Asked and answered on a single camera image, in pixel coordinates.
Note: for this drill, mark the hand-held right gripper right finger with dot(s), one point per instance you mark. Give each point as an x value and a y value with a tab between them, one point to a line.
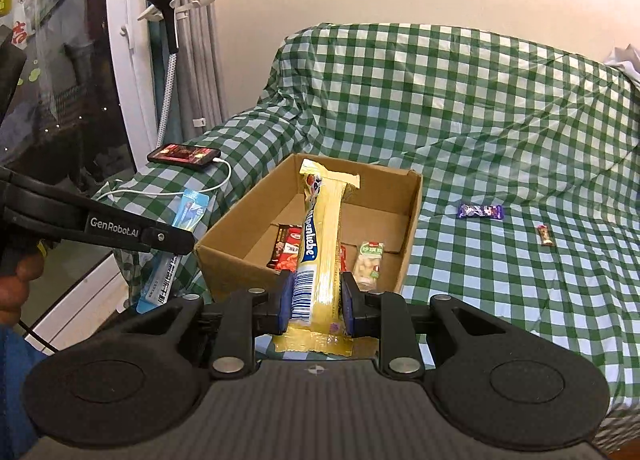
347	304

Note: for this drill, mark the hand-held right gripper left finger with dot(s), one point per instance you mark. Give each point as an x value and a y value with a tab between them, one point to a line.
286	301

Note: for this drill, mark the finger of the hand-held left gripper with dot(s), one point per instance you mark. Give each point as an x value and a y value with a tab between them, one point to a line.
172	241

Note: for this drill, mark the clear nut snack packet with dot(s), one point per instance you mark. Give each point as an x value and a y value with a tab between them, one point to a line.
369	265

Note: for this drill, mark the plain red snack packet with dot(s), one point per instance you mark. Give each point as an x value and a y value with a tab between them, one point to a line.
343	257

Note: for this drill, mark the light blue snack bar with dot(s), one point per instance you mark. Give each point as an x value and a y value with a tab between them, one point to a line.
155	285

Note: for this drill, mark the long red snack packet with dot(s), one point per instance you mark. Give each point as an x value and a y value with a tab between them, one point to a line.
286	250

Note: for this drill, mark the cardboard box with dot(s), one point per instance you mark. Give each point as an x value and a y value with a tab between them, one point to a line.
230	250

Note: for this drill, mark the yellow snack bar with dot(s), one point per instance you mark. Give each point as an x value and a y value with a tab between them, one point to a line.
322	240

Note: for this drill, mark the person's left hand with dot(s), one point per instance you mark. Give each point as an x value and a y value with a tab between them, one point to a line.
20	290

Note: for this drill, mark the smartphone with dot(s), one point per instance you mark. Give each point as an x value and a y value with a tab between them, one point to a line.
182	154

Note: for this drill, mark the glass door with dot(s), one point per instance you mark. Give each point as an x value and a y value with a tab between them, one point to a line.
65	90

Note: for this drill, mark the purple candy bar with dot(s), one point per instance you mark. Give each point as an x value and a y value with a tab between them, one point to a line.
480	212

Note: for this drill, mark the green checkered sofa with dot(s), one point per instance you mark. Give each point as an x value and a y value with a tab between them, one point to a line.
475	140

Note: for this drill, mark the small red-brown snack bar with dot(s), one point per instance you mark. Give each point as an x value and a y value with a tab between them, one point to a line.
546	235

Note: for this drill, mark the black garment steamer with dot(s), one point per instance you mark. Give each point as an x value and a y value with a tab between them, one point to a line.
167	15

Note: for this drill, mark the white cloth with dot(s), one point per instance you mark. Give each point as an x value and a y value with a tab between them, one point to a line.
625	62

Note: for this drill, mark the white door frame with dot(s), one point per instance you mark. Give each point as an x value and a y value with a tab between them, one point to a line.
130	90

